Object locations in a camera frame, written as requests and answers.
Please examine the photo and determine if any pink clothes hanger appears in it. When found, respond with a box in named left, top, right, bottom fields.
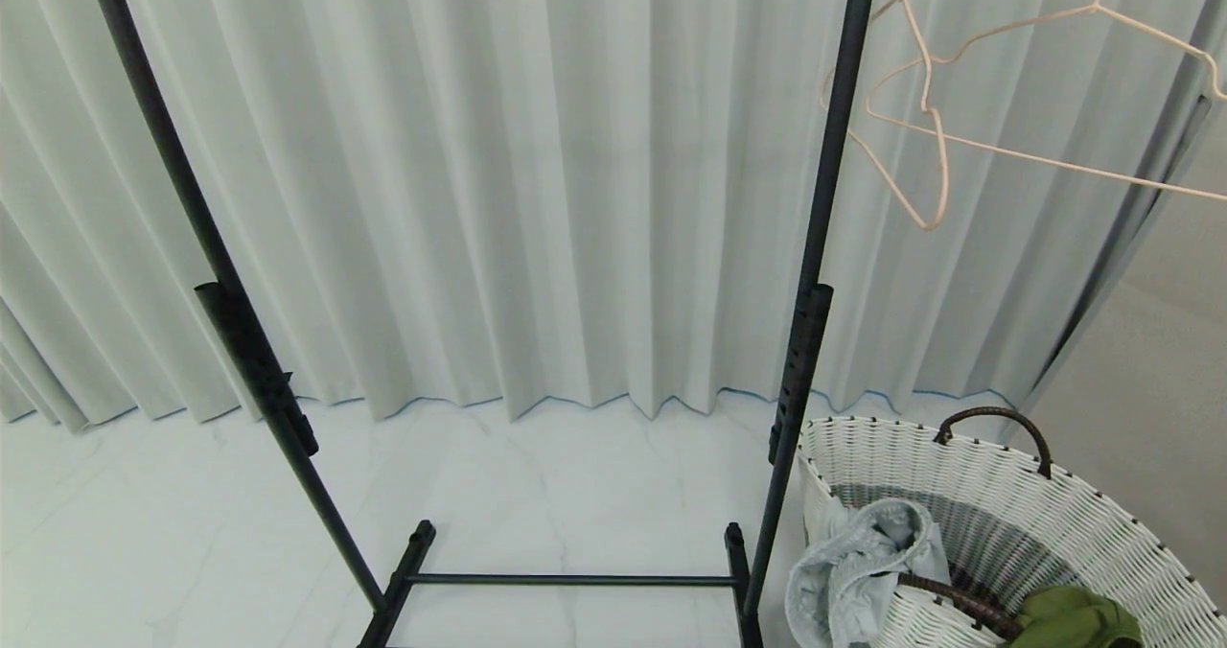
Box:
left=866, top=0, right=1227, bottom=202
left=822, top=0, right=950, bottom=231

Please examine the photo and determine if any green printed shirt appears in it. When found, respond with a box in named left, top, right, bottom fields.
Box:
left=1002, top=586, right=1144, bottom=648

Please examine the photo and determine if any black clothes rack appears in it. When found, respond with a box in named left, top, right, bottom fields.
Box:
left=81, top=0, right=881, bottom=648

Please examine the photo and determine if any white laundry basket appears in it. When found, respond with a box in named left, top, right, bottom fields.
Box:
left=796, top=406, right=1227, bottom=648

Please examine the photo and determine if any white curtain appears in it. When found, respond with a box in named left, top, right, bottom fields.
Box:
left=0, top=0, right=1227, bottom=433

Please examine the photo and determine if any pale grey garment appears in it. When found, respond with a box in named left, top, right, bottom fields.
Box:
left=786, top=498, right=952, bottom=648

